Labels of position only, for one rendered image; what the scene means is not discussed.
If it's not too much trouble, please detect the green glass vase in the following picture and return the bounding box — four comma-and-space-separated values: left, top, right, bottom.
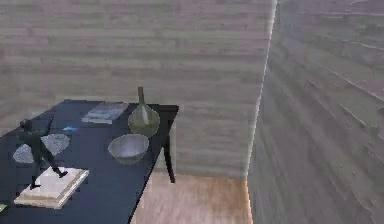
127, 86, 161, 138

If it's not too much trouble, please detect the grey bowl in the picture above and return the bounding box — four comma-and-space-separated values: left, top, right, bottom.
107, 133, 150, 165

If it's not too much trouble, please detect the grey flat book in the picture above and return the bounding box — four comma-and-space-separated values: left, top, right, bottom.
80, 101, 130, 125

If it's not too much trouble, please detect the black table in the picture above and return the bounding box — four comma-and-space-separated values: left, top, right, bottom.
0, 98, 180, 224

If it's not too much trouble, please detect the grey round plate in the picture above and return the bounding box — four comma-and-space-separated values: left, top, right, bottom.
12, 133, 71, 165

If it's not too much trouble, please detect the dark figure statue on white base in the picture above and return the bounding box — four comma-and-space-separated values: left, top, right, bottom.
13, 118, 90, 210

